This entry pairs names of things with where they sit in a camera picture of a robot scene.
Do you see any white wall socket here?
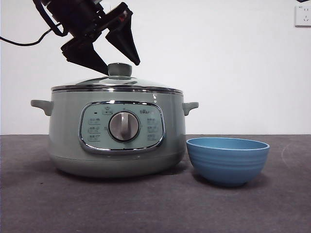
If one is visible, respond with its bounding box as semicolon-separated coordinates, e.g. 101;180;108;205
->
294;5;311;28

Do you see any blue ribbed bowl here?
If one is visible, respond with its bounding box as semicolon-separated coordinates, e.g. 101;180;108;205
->
186;137;270;188

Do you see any pale green electric steamer pot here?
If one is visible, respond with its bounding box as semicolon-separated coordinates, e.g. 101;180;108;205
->
30;90;199;179

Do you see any black cable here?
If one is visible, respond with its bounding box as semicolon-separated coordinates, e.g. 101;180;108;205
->
0;23;64;47

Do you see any glass lid with green knob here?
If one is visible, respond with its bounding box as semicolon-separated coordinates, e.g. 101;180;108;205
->
51;62;183;93

